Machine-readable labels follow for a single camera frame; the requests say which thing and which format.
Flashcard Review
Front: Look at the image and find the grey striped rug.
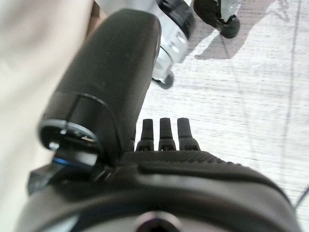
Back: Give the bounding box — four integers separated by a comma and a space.
135, 0, 309, 232

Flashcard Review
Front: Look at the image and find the bed with beige cover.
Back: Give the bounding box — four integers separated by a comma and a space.
0, 0, 96, 232

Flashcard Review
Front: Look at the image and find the silver left robot leg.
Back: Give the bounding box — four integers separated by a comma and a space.
151, 0, 196, 90

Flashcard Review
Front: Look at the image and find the silver right robot leg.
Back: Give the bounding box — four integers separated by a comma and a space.
193, 0, 241, 39

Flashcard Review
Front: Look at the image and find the silver robot leg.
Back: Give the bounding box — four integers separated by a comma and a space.
151, 0, 196, 90
193, 0, 241, 39

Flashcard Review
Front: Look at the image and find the tan padded bed frame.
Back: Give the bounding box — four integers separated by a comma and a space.
89, 0, 108, 37

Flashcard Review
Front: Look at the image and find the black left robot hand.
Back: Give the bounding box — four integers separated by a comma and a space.
14, 8, 300, 232

